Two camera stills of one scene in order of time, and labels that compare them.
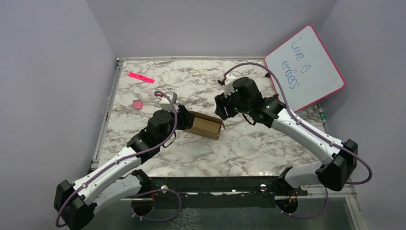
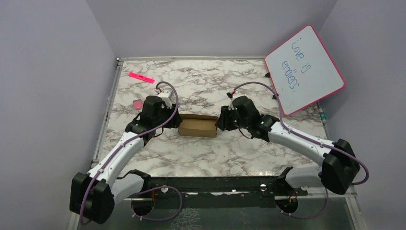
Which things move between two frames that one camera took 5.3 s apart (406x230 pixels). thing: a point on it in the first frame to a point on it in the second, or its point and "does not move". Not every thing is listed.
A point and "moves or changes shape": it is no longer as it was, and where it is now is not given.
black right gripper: (221, 102) to (223, 122)
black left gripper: (186, 118) to (175, 121)
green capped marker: (322, 116) does not move
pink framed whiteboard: (304, 69) does not move
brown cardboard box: (206, 126) moves or changes shape
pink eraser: (138, 104) does not move
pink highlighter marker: (141, 77) does not move
